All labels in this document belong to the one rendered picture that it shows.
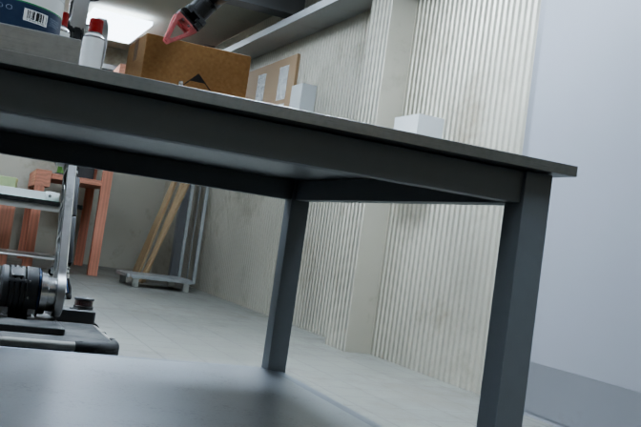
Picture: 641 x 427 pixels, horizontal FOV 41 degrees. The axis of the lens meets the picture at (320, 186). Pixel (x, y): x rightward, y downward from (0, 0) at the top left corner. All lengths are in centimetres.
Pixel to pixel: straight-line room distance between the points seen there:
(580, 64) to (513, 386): 263
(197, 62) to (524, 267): 117
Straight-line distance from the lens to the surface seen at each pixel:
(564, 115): 411
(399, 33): 558
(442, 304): 481
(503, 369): 164
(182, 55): 242
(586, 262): 385
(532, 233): 165
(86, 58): 216
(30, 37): 139
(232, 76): 245
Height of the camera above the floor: 62
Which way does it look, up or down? 4 degrees up
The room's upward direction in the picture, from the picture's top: 8 degrees clockwise
